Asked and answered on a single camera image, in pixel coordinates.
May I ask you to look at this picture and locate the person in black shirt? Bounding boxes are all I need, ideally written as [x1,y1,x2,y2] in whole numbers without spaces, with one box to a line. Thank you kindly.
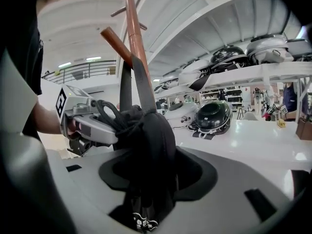
[0,0,45,141]

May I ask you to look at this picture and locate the person's left forearm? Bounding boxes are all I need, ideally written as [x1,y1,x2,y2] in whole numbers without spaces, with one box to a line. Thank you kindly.
[31,100,64,135]

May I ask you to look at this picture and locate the black metal railing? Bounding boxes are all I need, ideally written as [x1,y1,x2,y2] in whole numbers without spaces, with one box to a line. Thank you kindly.
[41,60,117,84]

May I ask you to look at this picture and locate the black fabric bag with strap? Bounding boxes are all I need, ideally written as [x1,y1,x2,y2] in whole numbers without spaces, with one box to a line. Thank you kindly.
[96,54,180,233]

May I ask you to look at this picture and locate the brown wooden coat stand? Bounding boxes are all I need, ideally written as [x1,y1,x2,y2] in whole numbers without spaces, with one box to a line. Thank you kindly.
[100,0,157,113]

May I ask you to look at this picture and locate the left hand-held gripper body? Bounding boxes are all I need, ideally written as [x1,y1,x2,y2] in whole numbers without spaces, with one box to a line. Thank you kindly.
[55,85,109,157]

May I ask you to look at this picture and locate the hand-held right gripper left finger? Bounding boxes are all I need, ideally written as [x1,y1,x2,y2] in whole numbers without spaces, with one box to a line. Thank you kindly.
[45,150,137,234]

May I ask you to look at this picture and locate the white dome shell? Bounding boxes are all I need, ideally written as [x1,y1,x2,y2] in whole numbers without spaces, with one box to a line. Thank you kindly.
[178,58,213,86]
[164,102,199,122]

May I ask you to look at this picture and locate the brown box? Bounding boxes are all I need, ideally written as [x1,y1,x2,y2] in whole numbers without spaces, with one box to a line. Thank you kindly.
[295,117,312,141]

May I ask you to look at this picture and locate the white metal shelf rack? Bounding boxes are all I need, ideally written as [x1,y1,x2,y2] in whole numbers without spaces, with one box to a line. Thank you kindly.
[146,0,312,174]

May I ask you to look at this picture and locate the person's left hand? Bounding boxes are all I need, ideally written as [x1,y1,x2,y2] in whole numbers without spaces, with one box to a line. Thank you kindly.
[66,119,83,138]

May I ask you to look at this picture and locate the silver dome shell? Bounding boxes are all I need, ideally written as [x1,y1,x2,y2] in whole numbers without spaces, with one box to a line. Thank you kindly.
[285,38,312,62]
[245,34,294,65]

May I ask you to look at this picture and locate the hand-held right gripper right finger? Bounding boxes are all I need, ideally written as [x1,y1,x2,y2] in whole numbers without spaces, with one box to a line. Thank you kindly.
[160,146,293,234]

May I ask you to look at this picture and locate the black dome shell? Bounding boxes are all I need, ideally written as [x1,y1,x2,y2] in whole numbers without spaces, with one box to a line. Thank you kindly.
[194,99,233,135]
[210,45,249,67]

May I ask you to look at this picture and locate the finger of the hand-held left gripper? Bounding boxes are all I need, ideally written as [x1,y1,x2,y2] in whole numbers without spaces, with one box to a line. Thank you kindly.
[72,114,119,145]

